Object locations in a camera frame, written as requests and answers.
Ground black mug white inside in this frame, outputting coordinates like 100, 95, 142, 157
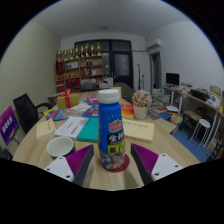
45, 136, 76, 159

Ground black framed glass door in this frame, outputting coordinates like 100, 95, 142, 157
73, 39, 134, 91

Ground purple sign board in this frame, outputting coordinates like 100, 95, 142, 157
0, 105, 20, 146

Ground black computer monitor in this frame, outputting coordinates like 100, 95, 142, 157
165, 72, 181, 87

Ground pink flowers in white pot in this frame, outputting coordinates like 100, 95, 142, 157
131, 89, 153, 121

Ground yellow gift box red ribbon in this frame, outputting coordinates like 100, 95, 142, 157
56, 88, 80, 111

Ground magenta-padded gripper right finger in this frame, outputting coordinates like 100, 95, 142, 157
130, 143, 184, 186

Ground orange red book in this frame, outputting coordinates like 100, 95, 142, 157
120, 103, 135, 120

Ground blue printed book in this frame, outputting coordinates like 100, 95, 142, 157
44, 109, 73, 122

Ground white round stool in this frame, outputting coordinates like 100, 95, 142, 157
190, 118, 212, 148

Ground wooden shelf unit with trophies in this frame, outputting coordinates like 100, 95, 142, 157
54, 42, 104, 93

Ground cluttered wooden side desk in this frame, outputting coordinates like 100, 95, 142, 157
169, 84, 224, 151

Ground blue drink bottle white cap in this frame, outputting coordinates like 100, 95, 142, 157
97, 88, 127, 172

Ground black office chair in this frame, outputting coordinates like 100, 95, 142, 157
12, 93, 54, 135

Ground flat round red coaster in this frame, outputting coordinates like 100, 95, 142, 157
100, 153, 131, 173

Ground thick beige book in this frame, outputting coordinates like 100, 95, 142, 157
35, 118, 57, 141

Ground white wall air conditioner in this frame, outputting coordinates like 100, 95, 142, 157
145, 38, 163, 53

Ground small pink box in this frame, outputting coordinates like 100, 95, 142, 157
86, 96, 100, 107

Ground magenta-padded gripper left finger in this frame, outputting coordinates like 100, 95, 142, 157
43, 143, 95, 187

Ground teal book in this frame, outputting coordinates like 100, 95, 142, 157
76, 117, 100, 144

